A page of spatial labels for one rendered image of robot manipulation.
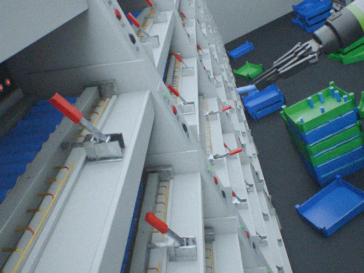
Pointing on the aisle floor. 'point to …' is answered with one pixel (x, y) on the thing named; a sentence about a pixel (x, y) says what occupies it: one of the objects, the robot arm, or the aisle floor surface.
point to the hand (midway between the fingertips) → (266, 79)
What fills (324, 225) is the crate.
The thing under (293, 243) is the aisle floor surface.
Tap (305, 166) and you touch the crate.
